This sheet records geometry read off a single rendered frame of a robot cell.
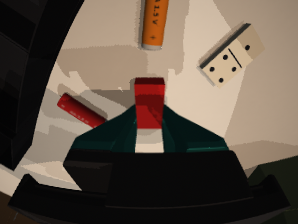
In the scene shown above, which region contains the orange aa battery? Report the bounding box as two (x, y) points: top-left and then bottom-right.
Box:
(141, 0), (169, 51)

